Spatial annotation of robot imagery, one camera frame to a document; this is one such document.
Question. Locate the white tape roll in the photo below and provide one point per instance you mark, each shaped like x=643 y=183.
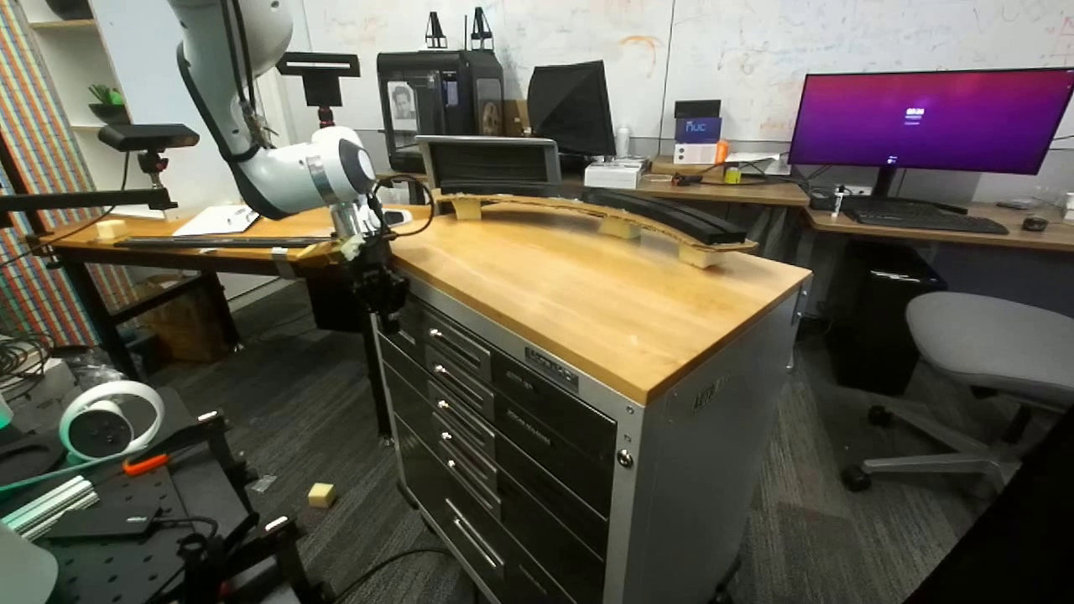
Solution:
x=94 y=423

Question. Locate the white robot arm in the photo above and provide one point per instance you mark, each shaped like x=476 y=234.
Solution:
x=227 y=44

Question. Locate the black keyboard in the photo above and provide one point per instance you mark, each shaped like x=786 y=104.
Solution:
x=923 y=219

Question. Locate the long wooden desk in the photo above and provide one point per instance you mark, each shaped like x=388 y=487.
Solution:
x=828 y=214

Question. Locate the grey cabinet with wooden top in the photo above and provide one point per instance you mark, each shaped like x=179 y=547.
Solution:
x=618 y=444

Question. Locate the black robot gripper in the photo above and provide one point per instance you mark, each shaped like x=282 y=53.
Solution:
x=363 y=243

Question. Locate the purple screen computer monitor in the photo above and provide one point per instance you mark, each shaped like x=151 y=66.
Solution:
x=931 y=120

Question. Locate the blue white box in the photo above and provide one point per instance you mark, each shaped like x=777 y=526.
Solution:
x=697 y=133

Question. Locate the black back monitor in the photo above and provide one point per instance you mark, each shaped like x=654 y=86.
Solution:
x=569 y=102

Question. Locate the white papers on desk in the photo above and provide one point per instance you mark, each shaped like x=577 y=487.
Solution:
x=218 y=219

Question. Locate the grey office chair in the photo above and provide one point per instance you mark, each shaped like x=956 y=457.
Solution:
x=987 y=346

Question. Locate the curved wooden track piece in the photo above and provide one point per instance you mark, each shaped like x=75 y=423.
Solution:
x=616 y=223

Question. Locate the black camera on tripod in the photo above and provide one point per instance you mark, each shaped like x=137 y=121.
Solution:
x=320 y=79

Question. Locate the grey laptop screen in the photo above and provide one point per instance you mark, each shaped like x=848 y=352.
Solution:
x=488 y=161

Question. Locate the black side camera on stand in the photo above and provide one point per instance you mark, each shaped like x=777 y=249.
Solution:
x=148 y=143

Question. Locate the small wooden block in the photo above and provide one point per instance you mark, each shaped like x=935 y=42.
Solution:
x=320 y=495

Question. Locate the grey tool drawer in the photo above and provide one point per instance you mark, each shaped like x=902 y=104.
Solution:
x=436 y=346

